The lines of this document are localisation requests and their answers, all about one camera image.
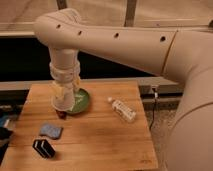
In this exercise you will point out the clear plastic water bottle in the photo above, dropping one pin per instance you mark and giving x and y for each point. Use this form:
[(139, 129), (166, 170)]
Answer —
[(123, 110)]

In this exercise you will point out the green bowl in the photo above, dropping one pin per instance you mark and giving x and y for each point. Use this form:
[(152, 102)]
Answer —
[(82, 100)]

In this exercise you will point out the beige cloth-wrapped gripper body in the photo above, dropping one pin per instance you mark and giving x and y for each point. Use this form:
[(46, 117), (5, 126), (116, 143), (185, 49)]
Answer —
[(64, 76)]

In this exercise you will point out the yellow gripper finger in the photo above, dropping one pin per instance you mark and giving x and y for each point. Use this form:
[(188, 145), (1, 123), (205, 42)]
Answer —
[(58, 91), (77, 82)]

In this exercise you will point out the black and white eraser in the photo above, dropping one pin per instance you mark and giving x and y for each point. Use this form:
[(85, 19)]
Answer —
[(43, 147)]

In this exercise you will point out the dark red small object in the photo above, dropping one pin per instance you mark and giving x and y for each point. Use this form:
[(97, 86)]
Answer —
[(61, 114)]

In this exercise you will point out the blue sponge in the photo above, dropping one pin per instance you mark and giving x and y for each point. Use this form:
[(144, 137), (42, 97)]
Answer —
[(50, 131)]

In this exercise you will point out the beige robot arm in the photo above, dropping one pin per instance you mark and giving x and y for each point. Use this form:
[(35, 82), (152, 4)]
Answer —
[(184, 56)]

